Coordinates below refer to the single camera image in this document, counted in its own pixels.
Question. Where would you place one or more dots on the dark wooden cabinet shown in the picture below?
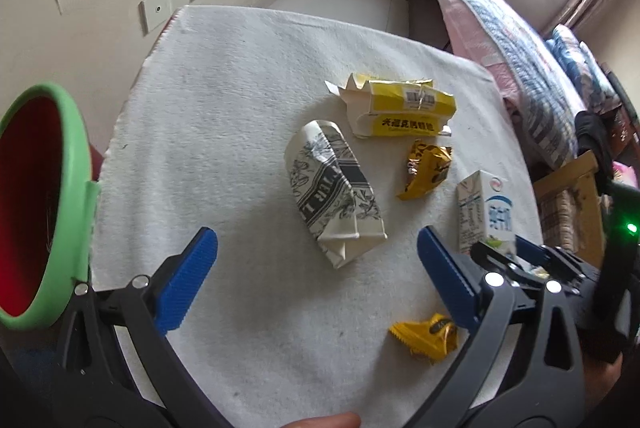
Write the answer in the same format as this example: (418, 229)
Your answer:
(625, 118)

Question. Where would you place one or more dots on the white round-port wall plate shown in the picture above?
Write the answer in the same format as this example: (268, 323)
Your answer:
(156, 11)

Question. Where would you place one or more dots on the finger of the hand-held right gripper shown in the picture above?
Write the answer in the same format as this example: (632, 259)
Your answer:
(560, 265)
(500, 260)

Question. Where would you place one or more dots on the person's left hand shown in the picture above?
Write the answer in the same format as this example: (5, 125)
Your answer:
(325, 421)

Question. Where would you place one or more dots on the yellow cardboard box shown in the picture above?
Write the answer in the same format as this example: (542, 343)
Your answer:
(405, 111)

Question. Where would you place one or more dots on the white table cloth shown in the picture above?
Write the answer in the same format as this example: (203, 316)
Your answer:
(225, 108)

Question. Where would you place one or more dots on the yellow and brown wrapper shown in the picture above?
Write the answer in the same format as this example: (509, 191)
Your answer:
(425, 171)

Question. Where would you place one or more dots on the black-white printed paper bag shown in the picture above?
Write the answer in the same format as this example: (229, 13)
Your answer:
(335, 193)

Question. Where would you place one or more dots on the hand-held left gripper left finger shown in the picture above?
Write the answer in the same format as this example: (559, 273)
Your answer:
(187, 278)

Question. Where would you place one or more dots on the bed with pink sheet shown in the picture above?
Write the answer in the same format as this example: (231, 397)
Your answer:
(450, 8)

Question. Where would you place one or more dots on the plain yellow wrapper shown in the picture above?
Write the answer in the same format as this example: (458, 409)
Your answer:
(425, 338)

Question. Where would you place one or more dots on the folded blue patterned blankets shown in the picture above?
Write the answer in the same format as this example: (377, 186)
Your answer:
(575, 63)

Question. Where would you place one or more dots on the black cloth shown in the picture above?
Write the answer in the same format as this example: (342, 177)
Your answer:
(595, 138)

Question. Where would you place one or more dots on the green bin with red inside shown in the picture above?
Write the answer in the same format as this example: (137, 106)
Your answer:
(70, 208)

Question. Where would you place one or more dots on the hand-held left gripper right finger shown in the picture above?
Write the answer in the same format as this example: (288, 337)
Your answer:
(445, 278)

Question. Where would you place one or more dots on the blue checked quilt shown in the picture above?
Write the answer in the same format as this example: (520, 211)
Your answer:
(515, 43)

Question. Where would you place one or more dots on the white milk carton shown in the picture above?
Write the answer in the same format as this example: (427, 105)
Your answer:
(482, 213)

